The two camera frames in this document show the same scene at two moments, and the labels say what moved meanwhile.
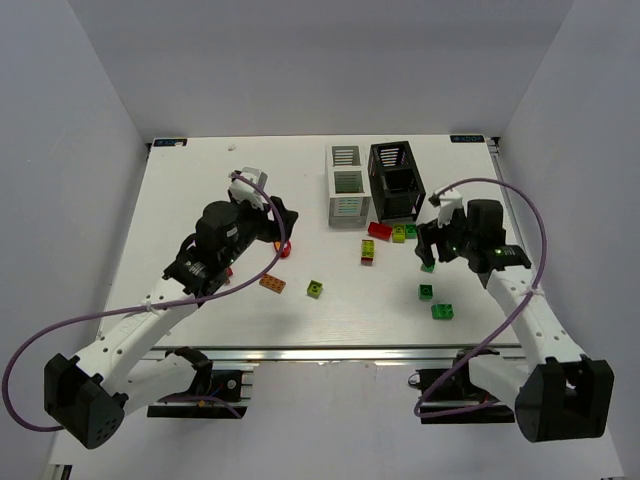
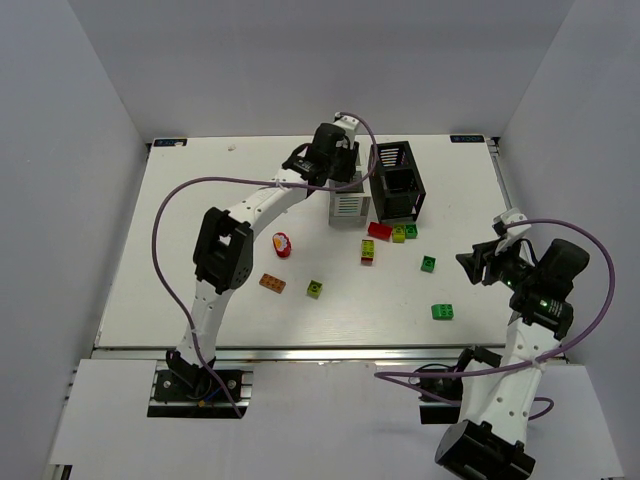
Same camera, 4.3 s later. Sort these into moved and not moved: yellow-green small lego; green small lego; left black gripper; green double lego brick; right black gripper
Moved: right black gripper; left black gripper
Not moved: green double lego brick; yellow-green small lego; green small lego
